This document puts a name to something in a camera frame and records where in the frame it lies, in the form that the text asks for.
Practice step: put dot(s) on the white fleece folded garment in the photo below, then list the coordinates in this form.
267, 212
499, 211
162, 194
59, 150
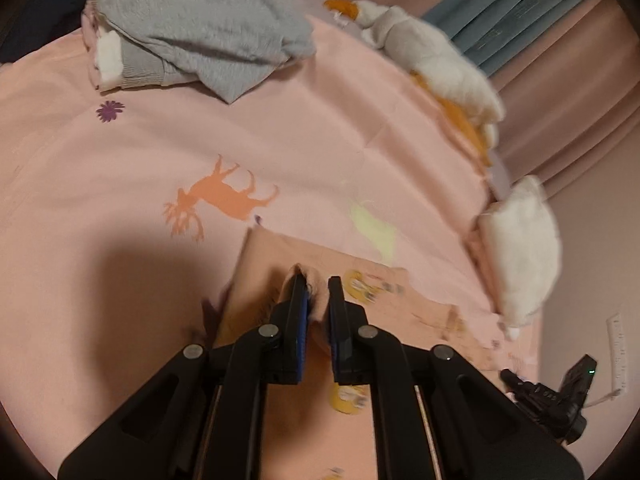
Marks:
520, 250

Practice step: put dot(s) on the pink fleece-lined garment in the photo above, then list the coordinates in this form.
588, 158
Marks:
107, 57

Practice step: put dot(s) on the white wall socket strip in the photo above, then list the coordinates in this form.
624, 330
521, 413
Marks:
616, 350

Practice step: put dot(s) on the grey crumpled garment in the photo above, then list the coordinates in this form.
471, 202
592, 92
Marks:
200, 20

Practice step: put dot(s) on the orange cartoon print shirt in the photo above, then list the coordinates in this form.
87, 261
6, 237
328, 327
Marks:
275, 260

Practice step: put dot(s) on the pink animal print blanket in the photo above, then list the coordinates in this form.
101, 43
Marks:
200, 135

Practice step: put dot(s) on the pink curtain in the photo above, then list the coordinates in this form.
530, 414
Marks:
560, 125

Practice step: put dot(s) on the dark navy garment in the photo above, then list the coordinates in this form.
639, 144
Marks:
40, 10

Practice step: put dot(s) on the teal curtain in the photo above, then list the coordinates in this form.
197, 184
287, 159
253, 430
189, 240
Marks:
510, 10

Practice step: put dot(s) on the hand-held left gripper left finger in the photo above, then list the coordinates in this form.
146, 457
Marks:
300, 345

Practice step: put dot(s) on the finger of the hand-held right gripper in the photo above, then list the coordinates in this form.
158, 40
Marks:
517, 385

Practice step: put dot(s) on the white goose plush toy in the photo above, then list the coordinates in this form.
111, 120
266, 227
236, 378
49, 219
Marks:
430, 55

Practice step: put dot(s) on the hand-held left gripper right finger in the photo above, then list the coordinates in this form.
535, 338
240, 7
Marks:
337, 365

